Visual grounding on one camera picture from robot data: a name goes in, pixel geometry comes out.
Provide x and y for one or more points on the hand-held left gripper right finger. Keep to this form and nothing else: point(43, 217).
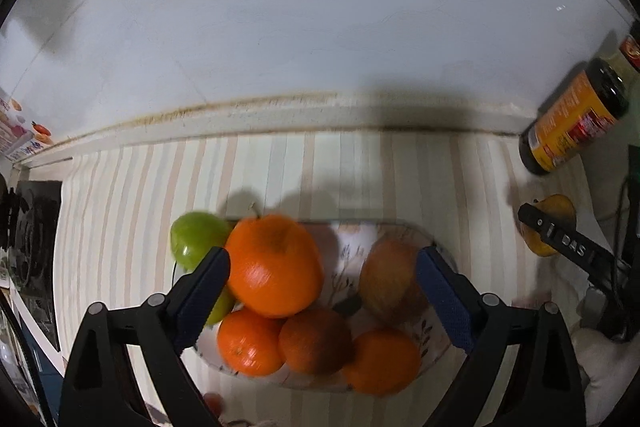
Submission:
point(445, 297)

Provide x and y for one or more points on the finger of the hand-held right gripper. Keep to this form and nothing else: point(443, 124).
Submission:
point(560, 237)

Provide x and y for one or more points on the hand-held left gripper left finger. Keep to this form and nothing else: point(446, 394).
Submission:
point(202, 297)

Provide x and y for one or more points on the green apple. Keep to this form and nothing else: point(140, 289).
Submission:
point(221, 309)
point(192, 232)

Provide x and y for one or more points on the brownish pear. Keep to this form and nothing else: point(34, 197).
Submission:
point(560, 207)

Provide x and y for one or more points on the dark red apple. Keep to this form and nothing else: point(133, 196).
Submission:
point(390, 277)

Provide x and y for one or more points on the small orange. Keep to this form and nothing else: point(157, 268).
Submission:
point(250, 342)

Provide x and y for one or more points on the large orange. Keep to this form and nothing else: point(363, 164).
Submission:
point(275, 264)

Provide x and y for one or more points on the medium orange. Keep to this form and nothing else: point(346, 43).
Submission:
point(382, 359)

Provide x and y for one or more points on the floral oval ceramic plate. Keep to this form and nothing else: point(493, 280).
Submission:
point(345, 252)

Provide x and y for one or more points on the brown-orange apple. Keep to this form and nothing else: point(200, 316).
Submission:
point(315, 339)

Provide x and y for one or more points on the white cloth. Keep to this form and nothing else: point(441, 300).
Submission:
point(607, 374)

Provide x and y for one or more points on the small red cherry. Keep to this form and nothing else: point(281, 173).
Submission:
point(215, 403)

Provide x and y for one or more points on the dark sauce bottle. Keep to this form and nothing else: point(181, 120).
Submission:
point(570, 122)

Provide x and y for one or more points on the striped cat-print tablecloth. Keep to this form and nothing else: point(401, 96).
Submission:
point(150, 187)

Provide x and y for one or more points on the black gas stove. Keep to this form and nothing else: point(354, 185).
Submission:
point(30, 232)

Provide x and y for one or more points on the colourful wall sticker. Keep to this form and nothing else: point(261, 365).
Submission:
point(25, 137)

